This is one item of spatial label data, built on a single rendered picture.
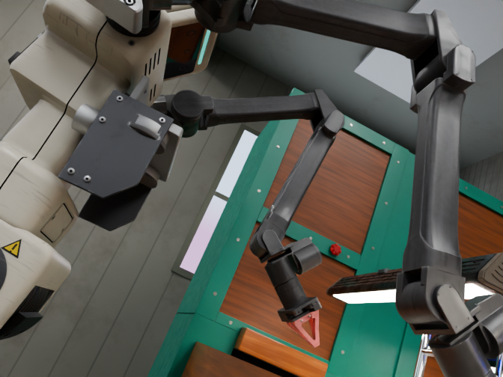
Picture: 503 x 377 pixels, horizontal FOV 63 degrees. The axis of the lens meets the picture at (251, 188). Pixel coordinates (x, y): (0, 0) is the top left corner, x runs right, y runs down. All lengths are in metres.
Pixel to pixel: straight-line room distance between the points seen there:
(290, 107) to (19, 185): 0.70
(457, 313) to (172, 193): 2.86
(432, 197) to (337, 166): 1.07
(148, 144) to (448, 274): 0.45
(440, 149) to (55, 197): 0.56
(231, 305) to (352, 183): 0.68
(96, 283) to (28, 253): 2.54
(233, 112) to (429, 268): 0.64
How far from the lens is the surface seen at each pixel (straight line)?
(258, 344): 1.38
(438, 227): 0.62
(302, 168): 1.03
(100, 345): 3.16
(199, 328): 1.39
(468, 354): 0.61
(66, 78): 0.75
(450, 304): 0.58
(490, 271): 0.85
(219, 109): 1.04
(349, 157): 1.71
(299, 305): 0.92
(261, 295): 1.45
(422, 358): 1.21
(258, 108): 1.07
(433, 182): 0.64
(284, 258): 0.93
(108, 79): 0.74
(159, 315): 3.16
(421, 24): 0.78
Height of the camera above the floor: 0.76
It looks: 22 degrees up
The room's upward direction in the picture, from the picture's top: 24 degrees clockwise
